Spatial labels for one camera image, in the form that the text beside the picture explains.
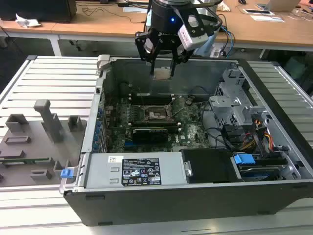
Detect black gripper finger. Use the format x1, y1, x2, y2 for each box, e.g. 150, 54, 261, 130
134, 31, 161, 76
170, 47, 191, 76

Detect black camera cable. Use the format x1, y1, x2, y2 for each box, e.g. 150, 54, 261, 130
192, 0, 224, 35

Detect graphics card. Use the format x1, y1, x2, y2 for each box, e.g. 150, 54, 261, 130
132, 127, 170, 145

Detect black box on desk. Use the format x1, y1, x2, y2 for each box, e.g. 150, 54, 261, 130
0, 0, 78, 24

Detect RAM slot black latches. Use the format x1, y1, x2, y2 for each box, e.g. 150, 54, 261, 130
129, 95, 173, 100
130, 100, 173, 105

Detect silver metal drive cage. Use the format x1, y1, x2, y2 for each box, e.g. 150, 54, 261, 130
209, 66, 272, 128

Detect wooden desk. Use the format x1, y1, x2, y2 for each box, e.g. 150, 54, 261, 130
0, 0, 152, 42
215, 0, 313, 52

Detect black open PC case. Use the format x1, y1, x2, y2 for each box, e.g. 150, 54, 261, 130
63, 54, 313, 226

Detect grey power supply with label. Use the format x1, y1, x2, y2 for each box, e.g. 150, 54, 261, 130
84, 151, 190, 190

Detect blue cable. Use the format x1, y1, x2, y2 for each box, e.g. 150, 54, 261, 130
221, 25, 236, 53

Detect silver square CPU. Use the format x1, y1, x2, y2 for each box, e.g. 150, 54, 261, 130
153, 68, 172, 81

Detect thin black desk cable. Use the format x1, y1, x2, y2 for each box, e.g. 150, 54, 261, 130
82, 7, 147, 25

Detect white paper sheet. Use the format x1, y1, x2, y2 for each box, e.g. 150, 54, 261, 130
249, 14, 286, 23

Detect yellow red wire bundle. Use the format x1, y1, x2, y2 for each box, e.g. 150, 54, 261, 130
241, 117, 273, 152

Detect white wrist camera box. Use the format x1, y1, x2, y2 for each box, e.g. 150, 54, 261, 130
177, 14, 211, 51

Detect hard disk in blue carrier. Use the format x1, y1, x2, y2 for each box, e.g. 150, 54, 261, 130
232, 152, 288, 182

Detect grey laptop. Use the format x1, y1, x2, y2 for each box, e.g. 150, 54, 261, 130
268, 0, 298, 12

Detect metal CPU socket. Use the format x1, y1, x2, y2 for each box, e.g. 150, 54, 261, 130
141, 105, 172, 124

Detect grey parts rack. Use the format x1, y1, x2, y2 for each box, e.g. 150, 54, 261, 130
0, 99, 88, 188

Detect green motherboard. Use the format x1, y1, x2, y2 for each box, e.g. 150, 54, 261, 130
105, 95, 213, 152

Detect crumpled white paper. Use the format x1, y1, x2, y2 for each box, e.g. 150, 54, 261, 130
15, 12, 42, 28

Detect blue plastic latch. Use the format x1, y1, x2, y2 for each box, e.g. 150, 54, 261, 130
60, 167, 74, 180

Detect green RAM stick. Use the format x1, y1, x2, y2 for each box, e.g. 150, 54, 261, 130
132, 122, 179, 133
0, 158, 51, 164

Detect RAM slot white latches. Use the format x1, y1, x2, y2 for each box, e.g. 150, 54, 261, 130
129, 98, 173, 102
129, 94, 173, 98

